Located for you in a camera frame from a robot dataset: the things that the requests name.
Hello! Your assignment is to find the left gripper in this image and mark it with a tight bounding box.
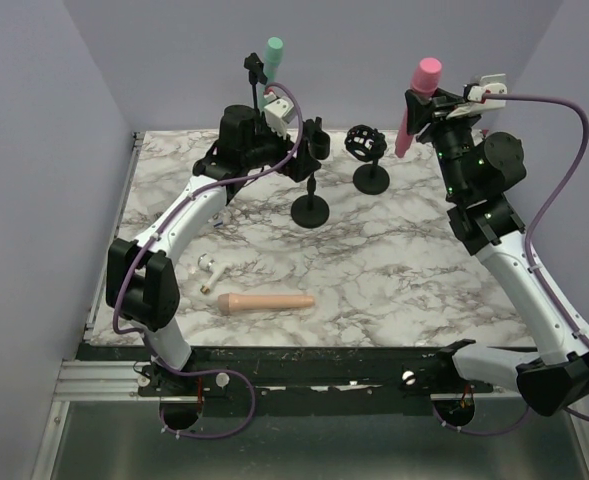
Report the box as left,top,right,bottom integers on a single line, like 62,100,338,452
242,116,320,182

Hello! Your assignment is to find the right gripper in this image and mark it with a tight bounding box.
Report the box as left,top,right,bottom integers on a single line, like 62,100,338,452
407,86,485,199

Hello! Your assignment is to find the pink microphone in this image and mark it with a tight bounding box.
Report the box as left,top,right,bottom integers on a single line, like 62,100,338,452
395,57,442,158

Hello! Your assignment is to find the black shock-mount microphone stand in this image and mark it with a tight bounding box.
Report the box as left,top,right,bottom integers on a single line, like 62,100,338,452
344,125,390,195

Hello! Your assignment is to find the black clip microphone stand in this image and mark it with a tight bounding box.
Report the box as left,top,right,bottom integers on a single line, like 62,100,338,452
290,120,331,229

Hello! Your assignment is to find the green microphone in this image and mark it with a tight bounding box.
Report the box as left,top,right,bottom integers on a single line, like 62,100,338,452
257,36,284,111

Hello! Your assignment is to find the beige microphone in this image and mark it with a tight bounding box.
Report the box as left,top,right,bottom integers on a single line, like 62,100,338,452
217,293,316,315

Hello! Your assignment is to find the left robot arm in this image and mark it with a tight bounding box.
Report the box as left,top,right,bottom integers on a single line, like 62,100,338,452
105,97,330,395

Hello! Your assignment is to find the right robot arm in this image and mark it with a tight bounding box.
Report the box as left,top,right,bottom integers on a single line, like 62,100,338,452
405,85,589,416

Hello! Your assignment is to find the black stand with green microphone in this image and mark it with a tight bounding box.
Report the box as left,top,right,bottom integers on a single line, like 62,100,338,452
243,52,268,114

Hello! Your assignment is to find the clear screw box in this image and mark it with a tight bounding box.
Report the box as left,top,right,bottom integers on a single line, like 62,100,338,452
211,212,228,229

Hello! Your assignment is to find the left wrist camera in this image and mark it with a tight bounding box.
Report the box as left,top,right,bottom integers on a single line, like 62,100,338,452
263,90,296,139

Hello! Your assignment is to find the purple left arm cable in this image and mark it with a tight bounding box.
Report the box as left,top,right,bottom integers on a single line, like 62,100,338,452
111,82,305,441

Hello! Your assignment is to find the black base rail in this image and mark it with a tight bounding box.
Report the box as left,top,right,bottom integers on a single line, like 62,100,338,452
54,345,519,417

